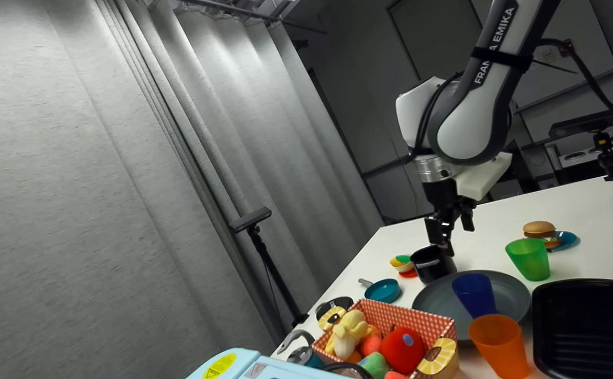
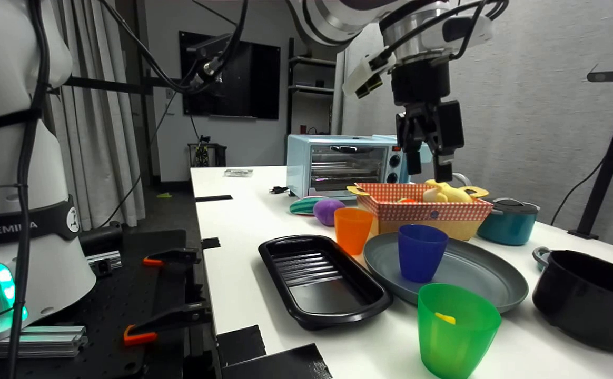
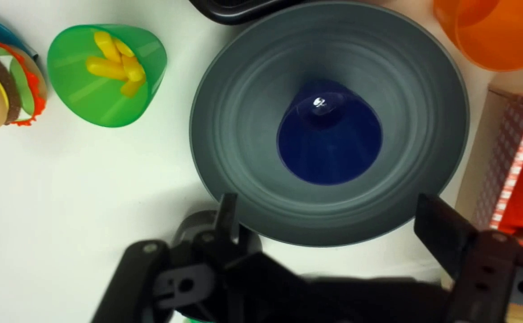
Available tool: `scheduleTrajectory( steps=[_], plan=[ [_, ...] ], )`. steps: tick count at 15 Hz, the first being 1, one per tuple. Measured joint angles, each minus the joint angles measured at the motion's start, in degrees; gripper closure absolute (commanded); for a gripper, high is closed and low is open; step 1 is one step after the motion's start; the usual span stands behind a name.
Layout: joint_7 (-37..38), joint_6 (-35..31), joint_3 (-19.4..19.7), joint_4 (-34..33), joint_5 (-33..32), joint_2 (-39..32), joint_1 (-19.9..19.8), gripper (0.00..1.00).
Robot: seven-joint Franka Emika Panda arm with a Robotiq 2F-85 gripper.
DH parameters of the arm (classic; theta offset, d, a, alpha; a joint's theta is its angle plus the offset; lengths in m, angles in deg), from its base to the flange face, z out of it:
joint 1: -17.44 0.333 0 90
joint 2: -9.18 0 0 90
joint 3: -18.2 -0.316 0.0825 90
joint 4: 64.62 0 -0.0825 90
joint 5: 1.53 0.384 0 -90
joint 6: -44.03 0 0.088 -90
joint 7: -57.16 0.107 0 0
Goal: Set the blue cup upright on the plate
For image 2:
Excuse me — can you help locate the orange plastic cup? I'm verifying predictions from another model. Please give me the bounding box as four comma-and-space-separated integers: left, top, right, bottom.
331, 208, 375, 260

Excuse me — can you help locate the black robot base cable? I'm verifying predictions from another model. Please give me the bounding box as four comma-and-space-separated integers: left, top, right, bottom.
7, 0, 59, 379

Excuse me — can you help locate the yellow toy food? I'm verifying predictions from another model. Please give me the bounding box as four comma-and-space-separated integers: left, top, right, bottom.
421, 176, 490, 207

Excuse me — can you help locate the blue plastic cup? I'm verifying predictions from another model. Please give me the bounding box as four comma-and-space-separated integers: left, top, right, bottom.
397, 223, 450, 283

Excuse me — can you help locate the aluminium extrusion rail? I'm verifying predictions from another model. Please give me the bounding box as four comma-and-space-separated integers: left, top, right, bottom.
0, 323, 86, 361

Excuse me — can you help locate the black cooking pot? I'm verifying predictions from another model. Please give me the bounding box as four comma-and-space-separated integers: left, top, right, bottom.
531, 245, 613, 353

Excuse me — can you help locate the dark wall shelf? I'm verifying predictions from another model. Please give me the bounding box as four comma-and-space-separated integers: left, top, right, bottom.
287, 38, 340, 135

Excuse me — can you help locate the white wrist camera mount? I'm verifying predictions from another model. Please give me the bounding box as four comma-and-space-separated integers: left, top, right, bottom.
342, 48, 393, 100

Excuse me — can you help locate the black wall monitor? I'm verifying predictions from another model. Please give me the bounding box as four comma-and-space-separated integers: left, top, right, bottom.
177, 30, 282, 121

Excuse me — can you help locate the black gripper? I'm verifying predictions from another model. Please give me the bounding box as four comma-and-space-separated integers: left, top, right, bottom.
389, 60, 466, 185

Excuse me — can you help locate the white curtain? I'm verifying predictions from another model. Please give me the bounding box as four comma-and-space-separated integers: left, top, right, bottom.
333, 0, 613, 249

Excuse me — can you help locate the black camera on stand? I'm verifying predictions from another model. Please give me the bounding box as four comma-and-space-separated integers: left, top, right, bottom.
183, 34, 247, 95

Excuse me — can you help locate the black tripod stand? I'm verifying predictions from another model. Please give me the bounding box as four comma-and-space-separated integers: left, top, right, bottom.
568, 68, 613, 239

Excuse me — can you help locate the purple toy vegetable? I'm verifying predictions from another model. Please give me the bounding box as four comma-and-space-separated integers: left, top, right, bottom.
311, 198, 348, 228

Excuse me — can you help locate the light blue toaster oven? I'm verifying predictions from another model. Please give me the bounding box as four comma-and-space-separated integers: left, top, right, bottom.
284, 133, 436, 202

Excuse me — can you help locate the small box on floor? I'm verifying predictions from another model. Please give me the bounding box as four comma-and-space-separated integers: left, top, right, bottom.
188, 135, 227, 169

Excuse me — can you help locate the green translucent plastic cup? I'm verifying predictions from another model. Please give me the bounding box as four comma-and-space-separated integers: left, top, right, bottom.
416, 282, 503, 379

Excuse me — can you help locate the grey curtain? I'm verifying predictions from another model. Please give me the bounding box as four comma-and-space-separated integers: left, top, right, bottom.
45, 0, 149, 230

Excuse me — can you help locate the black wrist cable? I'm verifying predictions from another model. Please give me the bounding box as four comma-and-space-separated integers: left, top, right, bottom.
375, 0, 513, 71

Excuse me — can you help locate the grey oval plate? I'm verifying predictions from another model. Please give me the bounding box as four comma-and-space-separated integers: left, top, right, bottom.
362, 232, 531, 315

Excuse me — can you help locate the black ridged baking tray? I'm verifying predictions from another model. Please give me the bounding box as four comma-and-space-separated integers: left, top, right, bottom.
258, 234, 397, 332

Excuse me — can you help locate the orange checkered basket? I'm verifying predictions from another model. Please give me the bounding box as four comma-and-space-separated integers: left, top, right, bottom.
355, 180, 495, 243

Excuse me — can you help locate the orange tipped black clamp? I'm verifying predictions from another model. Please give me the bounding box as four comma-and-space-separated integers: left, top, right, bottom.
122, 300, 212, 349
142, 245, 203, 271

